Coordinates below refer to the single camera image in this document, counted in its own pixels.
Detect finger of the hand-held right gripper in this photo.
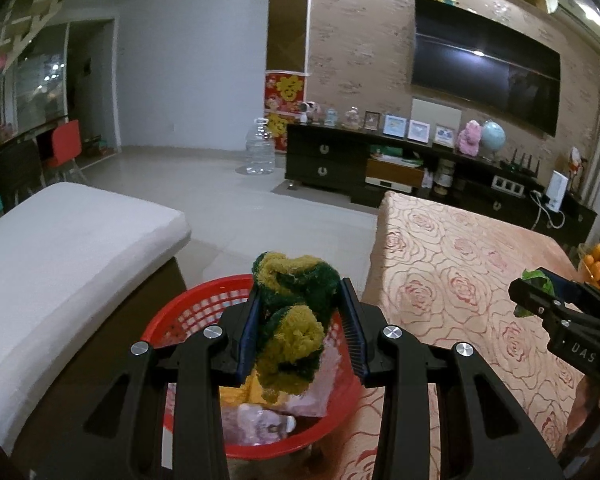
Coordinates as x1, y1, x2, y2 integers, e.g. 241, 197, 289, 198
545, 270, 600, 321
510, 277, 573, 333

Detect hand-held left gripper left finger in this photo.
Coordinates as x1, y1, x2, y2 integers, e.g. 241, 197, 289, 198
55, 287, 261, 480

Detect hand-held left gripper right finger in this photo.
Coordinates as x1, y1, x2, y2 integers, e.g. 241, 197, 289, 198
340, 277, 566, 480

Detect green leaf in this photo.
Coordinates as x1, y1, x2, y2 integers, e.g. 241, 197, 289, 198
514, 268, 556, 317

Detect green yellow scrub cloth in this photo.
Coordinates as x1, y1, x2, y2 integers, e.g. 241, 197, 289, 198
251, 251, 342, 395

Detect yellow sponge cloth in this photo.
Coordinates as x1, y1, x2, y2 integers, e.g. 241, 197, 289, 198
237, 375, 281, 406

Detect clear plastic wrapper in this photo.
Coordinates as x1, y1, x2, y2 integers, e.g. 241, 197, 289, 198
222, 405, 298, 446

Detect red plastic mesh basket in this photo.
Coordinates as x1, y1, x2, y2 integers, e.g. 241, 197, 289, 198
141, 274, 363, 461

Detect white upright device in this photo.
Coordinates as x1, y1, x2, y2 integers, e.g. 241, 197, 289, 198
545, 171, 568, 213

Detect white power strip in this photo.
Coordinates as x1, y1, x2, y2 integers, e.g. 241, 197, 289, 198
490, 175, 526, 196

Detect black antenna router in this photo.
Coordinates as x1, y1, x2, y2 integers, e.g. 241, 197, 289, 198
500, 149, 541, 177

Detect light blue globe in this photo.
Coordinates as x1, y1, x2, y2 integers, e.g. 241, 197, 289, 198
481, 120, 507, 161

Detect pink plush toy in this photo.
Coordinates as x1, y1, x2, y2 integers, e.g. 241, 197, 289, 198
457, 120, 482, 157

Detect black television cabinet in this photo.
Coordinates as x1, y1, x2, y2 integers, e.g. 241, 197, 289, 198
285, 124, 598, 248

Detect green box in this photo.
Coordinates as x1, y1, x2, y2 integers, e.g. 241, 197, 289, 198
370, 145, 423, 166

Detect clear water jug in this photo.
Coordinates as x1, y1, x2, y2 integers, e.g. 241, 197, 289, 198
245, 117, 276, 176

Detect white cushioned sofa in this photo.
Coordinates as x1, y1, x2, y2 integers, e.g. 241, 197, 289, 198
0, 181, 192, 466

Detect colourful floor toys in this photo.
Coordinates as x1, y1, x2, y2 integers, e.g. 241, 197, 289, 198
80, 135, 112, 157

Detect red chair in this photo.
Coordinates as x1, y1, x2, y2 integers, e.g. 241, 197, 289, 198
45, 120, 86, 183

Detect black chair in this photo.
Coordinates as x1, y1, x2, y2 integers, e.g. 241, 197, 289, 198
0, 140, 46, 208

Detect white air conditioner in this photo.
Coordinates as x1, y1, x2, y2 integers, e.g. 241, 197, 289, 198
545, 0, 600, 51

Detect white wooden stair shelf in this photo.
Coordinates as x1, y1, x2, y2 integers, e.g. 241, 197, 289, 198
0, 0, 81, 91

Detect white cable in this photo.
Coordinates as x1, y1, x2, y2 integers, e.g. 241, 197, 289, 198
530, 192, 566, 231

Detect white wall panel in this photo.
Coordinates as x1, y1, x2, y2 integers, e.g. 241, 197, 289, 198
411, 97, 462, 126

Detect black wall television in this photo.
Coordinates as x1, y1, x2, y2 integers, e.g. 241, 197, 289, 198
412, 0, 562, 137

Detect red festive wall poster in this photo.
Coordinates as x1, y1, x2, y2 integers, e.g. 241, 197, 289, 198
264, 71, 308, 153

